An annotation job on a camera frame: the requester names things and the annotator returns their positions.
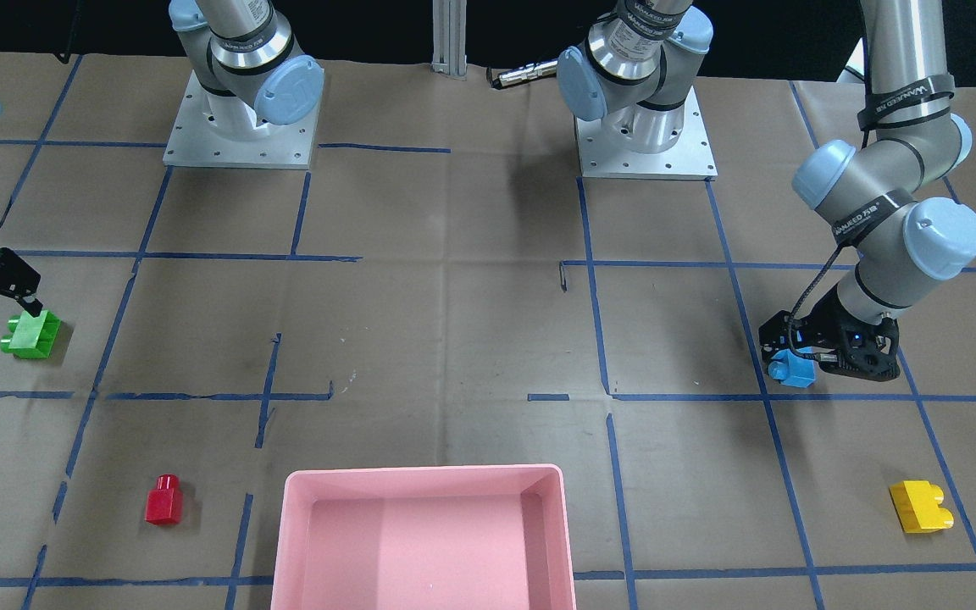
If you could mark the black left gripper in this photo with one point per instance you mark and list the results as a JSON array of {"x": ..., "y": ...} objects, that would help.
[{"x": 824, "y": 314}]

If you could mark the blue toy block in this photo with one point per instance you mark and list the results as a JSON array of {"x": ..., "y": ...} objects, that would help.
[{"x": 792, "y": 370}]

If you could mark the green toy block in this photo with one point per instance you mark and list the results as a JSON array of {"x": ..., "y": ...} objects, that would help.
[{"x": 31, "y": 337}]

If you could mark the yellow toy block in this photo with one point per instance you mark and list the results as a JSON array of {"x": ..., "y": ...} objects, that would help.
[{"x": 920, "y": 507}]

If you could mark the red toy block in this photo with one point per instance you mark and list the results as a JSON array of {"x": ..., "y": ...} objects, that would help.
[{"x": 164, "y": 504}]

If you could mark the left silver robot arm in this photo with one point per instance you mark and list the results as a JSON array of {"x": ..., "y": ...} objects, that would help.
[{"x": 638, "y": 62}]

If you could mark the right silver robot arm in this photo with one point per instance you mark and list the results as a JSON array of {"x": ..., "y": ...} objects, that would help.
[{"x": 252, "y": 102}]

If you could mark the pink plastic box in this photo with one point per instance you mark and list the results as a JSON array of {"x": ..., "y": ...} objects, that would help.
[{"x": 441, "y": 537}]

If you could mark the metal cylinder plug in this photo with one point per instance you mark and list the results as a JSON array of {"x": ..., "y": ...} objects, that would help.
[{"x": 506, "y": 79}]

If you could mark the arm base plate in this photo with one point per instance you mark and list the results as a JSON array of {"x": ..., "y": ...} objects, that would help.
[
  {"x": 214, "y": 132},
  {"x": 641, "y": 143}
]

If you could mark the aluminium frame post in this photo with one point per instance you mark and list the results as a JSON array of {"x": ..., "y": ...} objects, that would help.
[{"x": 448, "y": 23}]

